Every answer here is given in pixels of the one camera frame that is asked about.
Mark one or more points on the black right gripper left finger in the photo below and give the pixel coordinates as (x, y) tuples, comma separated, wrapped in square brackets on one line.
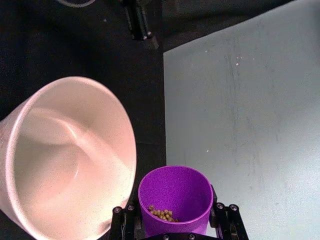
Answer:
[(123, 222)]

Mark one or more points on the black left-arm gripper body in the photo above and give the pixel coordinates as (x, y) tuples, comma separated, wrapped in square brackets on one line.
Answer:
[(153, 42)]

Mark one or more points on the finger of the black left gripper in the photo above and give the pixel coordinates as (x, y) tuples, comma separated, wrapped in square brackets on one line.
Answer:
[(130, 17), (143, 20)]

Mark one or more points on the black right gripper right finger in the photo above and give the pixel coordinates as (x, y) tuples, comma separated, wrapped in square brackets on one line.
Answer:
[(228, 220)]

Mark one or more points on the purple plastic cup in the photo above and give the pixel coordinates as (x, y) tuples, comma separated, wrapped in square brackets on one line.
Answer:
[(175, 185)]

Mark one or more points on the pile of yellow-green beans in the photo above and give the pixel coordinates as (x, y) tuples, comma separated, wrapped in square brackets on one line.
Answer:
[(163, 214)]

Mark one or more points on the grey round rimmed object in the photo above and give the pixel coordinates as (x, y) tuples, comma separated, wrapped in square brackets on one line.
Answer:
[(75, 2)]

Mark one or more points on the black table cloth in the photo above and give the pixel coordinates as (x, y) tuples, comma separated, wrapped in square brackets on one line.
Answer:
[(62, 45)]

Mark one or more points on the large white bowl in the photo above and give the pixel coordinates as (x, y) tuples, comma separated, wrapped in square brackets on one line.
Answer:
[(62, 162)]

